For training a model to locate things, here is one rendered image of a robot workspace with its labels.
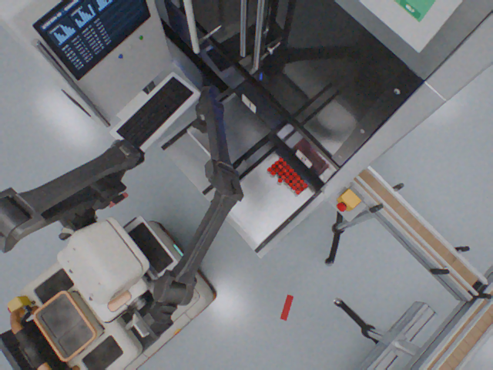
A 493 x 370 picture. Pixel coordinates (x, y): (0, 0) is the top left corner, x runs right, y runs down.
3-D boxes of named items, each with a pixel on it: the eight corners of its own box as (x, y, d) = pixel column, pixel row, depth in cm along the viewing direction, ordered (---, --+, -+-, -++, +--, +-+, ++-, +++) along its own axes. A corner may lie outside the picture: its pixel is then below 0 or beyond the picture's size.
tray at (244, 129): (242, 89, 169) (242, 85, 166) (279, 126, 165) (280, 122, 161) (188, 132, 162) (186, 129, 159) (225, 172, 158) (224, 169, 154)
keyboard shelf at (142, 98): (162, 64, 182) (160, 61, 180) (202, 95, 178) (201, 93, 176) (98, 124, 172) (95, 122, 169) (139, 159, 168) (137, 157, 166)
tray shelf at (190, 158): (235, 84, 172) (235, 82, 170) (337, 186, 160) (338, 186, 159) (158, 145, 162) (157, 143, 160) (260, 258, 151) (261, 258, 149)
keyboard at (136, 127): (173, 77, 177) (172, 74, 175) (193, 93, 176) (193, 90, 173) (115, 132, 168) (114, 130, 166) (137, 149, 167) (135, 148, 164)
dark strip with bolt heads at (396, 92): (318, 173, 147) (407, 63, 70) (326, 181, 146) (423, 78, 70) (316, 175, 147) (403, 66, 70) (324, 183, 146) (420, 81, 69)
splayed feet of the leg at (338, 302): (338, 294, 231) (344, 295, 218) (395, 354, 223) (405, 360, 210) (330, 303, 230) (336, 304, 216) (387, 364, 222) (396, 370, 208)
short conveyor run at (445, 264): (340, 188, 162) (350, 179, 147) (362, 166, 165) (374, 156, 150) (454, 302, 151) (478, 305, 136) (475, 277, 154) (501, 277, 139)
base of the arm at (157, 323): (132, 309, 111) (154, 340, 109) (144, 296, 107) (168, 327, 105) (150, 297, 118) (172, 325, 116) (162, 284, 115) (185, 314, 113)
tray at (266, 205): (274, 153, 161) (275, 150, 158) (313, 194, 157) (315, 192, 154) (218, 200, 154) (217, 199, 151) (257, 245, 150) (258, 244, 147)
